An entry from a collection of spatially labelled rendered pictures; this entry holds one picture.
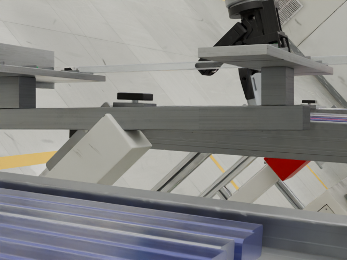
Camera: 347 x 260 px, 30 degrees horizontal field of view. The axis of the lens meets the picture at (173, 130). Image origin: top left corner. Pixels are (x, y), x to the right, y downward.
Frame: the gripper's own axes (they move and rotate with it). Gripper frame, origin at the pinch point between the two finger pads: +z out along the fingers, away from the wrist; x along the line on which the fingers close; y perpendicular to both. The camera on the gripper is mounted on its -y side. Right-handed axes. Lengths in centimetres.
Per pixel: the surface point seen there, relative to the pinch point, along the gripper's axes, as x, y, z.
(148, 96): -10.2, -15.2, -7.4
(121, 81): 204, -130, -44
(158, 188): 60, -51, 11
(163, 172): 170, -100, 8
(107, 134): -36.6, -9.7, -0.7
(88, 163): -36.6, -13.4, 2.4
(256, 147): -10.0, 1.7, 4.6
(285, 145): -10.0, 6.3, 5.1
